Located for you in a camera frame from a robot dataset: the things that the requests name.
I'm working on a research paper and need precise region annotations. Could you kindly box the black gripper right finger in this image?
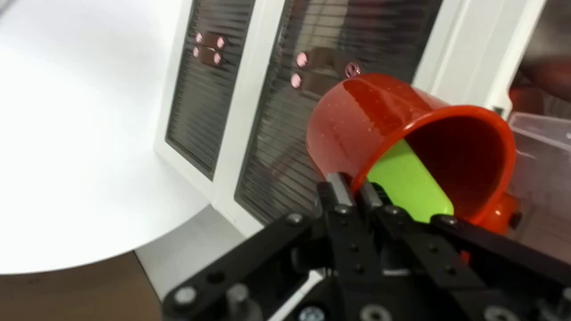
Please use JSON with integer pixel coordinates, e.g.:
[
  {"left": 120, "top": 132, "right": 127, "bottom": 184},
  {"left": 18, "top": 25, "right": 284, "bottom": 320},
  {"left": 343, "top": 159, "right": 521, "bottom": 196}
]
[{"left": 355, "top": 180, "right": 391, "bottom": 218}]

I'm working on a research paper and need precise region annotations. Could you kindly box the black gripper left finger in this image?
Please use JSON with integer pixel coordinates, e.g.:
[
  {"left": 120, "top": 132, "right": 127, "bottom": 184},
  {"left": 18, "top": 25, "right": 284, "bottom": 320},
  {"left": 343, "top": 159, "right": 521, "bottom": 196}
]
[{"left": 316, "top": 170, "right": 359, "bottom": 218}]

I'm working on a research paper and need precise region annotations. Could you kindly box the green plastic toy bottle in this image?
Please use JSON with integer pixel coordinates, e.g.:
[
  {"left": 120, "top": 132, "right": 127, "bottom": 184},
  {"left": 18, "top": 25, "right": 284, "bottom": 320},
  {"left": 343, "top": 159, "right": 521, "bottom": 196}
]
[{"left": 364, "top": 138, "right": 457, "bottom": 225}]

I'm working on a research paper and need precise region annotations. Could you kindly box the red plastic cup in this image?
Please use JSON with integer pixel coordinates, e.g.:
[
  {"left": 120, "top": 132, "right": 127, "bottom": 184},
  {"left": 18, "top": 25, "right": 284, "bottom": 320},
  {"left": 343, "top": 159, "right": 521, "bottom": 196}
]
[{"left": 305, "top": 72, "right": 525, "bottom": 238}]

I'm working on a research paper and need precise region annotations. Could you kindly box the clear plastic measuring cup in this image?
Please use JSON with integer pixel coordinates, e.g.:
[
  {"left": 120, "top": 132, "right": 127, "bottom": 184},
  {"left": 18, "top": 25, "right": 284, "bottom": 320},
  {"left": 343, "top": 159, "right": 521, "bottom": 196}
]
[{"left": 505, "top": 109, "right": 571, "bottom": 264}]

